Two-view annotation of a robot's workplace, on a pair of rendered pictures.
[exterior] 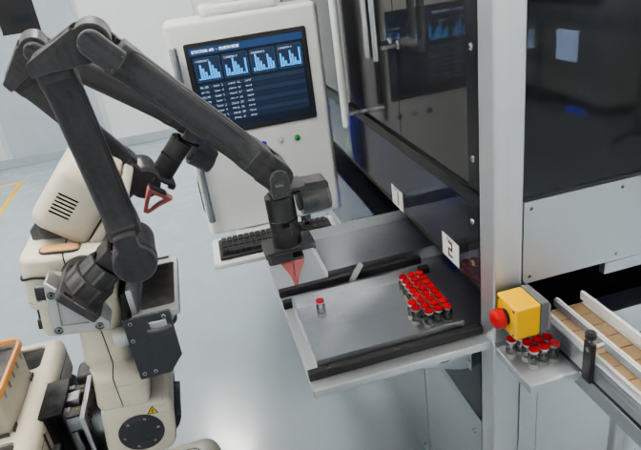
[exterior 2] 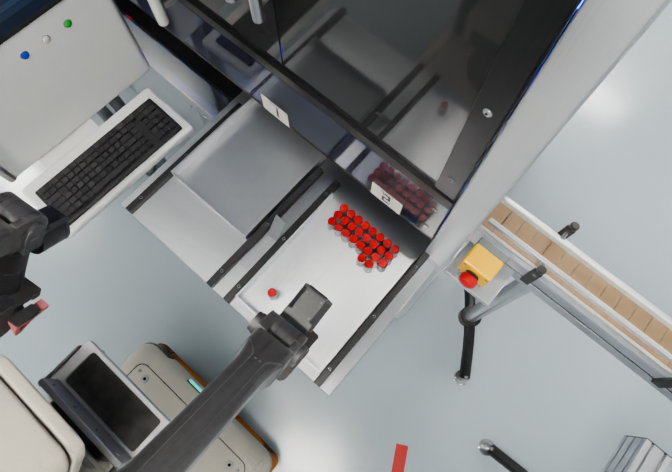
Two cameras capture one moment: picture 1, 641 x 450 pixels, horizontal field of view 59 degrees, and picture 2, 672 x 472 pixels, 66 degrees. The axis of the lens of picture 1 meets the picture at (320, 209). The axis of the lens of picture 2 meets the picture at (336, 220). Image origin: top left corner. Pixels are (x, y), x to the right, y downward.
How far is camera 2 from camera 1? 98 cm
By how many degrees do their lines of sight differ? 51
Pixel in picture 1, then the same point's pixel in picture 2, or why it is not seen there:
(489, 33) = (541, 136)
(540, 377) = (491, 290)
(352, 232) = (218, 141)
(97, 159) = not seen: outside the picture
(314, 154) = (99, 32)
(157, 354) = not seen: hidden behind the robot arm
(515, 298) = (482, 264)
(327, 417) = not seen: hidden behind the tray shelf
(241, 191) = (24, 121)
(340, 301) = (278, 268)
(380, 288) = (306, 230)
